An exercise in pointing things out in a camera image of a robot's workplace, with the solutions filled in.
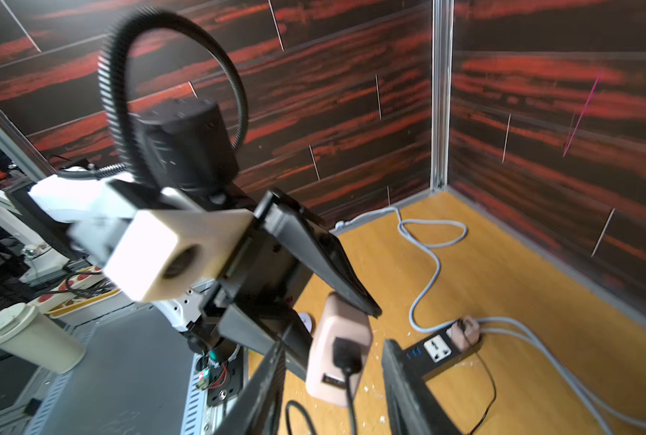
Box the pink charger adapter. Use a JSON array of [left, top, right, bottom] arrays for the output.
[[306, 293, 373, 407], [447, 315, 480, 351]]

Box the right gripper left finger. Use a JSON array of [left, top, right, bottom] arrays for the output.
[[215, 342, 287, 434]]

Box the paper coffee cup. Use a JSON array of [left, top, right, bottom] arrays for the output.
[[0, 303, 86, 374]]

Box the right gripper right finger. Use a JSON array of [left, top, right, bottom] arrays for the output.
[[382, 340, 462, 435]]

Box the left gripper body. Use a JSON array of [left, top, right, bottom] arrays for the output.
[[183, 215, 312, 359]]

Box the white power cable right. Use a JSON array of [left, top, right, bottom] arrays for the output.
[[474, 316, 646, 435]]

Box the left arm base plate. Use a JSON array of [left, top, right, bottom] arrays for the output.
[[194, 344, 245, 408]]

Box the black power strip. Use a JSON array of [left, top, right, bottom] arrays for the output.
[[401, 321, 482, 382]]

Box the black usb cable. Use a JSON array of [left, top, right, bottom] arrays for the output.
[[284, 336, 364, 435]]

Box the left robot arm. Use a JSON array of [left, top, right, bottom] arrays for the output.
[[20, 170, 382, 378]]

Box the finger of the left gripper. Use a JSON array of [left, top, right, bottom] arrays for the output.
[[217, 304, 313, 381], [255, 188, 383, 318]]

